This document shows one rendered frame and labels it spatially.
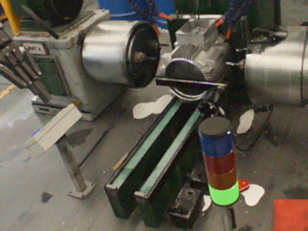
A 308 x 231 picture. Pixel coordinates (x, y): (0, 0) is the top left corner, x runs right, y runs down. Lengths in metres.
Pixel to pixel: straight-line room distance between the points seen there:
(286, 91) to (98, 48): 0.67
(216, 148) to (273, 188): 0.48
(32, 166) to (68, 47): 0.45
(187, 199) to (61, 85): 0.73
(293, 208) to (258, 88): 0.35
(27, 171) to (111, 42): 0.55
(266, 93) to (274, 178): 0.25
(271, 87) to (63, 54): 0.76
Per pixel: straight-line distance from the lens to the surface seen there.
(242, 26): 1.33
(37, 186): 1.40
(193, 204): 1.07
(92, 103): 1.57
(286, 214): 1.09
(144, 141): 1.21
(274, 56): 1.12
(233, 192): 0.81
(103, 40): 1.40
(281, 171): 1.21
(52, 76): 1.57
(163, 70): 1.30
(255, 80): 1.14
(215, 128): 0.71
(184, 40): 1.30
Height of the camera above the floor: 1.65
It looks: 31 degrees down
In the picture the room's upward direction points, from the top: 10 degrees counter-clockwise
